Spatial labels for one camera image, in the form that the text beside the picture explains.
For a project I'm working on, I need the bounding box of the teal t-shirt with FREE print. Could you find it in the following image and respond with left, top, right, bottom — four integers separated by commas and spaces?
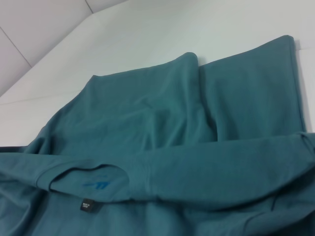
0, 34, 315, 236

